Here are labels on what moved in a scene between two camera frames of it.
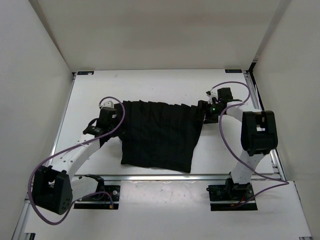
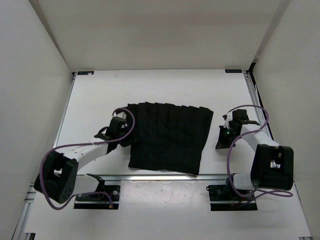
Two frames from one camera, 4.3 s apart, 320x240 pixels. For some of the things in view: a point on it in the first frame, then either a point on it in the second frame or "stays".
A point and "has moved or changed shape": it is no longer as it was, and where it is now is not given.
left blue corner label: (85, 72) stays
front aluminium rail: (162, 177) stays
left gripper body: (111, 126) to (125, 131)
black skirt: (158, 135) has moved or changed shape
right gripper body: (213, 113) to (231, 128)
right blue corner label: (233, 71) stays
